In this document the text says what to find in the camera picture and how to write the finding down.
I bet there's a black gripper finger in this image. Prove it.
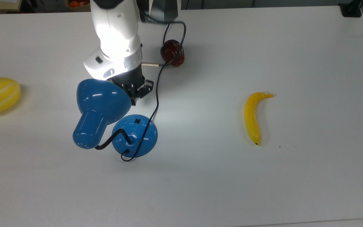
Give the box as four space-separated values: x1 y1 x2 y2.
137 80 154 99
129 84 137 106

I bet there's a yellow banana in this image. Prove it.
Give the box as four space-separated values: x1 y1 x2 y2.
244 92 274 146

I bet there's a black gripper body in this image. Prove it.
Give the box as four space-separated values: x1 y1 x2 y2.
111 65 146 92

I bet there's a beige fruit bin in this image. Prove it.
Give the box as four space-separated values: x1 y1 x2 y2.
64 0 91 12

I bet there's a blue desk lamp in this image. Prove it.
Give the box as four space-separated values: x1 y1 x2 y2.
72 79 158 158

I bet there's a black lamp power cord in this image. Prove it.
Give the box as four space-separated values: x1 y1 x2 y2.
121 23 172 162

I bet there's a black table clamp mount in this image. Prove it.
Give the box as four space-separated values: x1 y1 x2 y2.
338 0 363 17

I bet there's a dark red apple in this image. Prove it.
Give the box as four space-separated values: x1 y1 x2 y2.
160 39 185 67

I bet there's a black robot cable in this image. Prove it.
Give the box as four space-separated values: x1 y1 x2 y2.
139 17 187 67

